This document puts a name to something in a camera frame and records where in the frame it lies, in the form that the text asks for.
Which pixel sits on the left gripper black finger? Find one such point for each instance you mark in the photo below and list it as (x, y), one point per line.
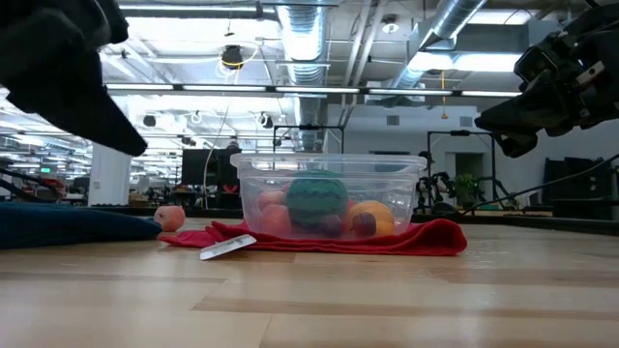
(92, 116)

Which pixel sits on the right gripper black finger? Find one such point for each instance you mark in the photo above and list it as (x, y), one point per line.
(517, 144)
(517, 116)

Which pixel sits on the orange ridged toy fruit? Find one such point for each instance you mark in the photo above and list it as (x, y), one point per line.
(382, 217)

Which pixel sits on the green striped watermelon ball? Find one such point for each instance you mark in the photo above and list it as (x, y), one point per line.
(316, 195)

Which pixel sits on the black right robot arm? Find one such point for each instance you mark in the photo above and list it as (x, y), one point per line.
(599, 19)

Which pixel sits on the white building column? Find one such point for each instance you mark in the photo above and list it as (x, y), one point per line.
(109, 174)

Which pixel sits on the green background potted plant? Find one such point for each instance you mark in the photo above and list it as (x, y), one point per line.
(466, 186)

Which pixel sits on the black background cabinet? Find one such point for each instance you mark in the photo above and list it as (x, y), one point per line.
(580, 183)

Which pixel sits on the black background robot arms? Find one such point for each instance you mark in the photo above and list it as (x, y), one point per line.
(433, 186)

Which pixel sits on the dark blue cloth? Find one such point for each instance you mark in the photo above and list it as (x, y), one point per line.
(72, 224)

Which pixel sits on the black background monitors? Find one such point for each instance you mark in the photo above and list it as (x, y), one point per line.
(198, 166)

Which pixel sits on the clear plastic container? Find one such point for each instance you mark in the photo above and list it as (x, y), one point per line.
(401, 193)

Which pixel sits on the red cloth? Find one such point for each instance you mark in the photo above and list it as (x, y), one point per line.
(425, 239)

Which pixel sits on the person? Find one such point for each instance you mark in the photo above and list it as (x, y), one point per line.
(234, 145)

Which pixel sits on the black ceiling-hung device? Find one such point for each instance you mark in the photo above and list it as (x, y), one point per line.
(232, 57)

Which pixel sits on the white ceiling sensor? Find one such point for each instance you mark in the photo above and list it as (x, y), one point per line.
(390, 26)

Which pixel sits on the white paper tag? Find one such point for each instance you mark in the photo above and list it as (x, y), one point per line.
(227, 246)

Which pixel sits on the long ceiling light bar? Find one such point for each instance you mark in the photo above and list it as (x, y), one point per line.
(314, 90)

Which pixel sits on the grey wall vent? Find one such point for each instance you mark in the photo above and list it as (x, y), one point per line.
(466, 121)
(392, 120)

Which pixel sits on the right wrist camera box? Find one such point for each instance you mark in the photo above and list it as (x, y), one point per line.
(537, 65)

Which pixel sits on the tall black frame stand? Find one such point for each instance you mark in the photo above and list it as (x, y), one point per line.
(459, 132)

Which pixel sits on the silver slanted ceiling duct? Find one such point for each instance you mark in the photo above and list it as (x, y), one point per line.
(454, 17)

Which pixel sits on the silver ribbed ceiling duct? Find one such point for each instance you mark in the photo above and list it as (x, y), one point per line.
(302, 38)

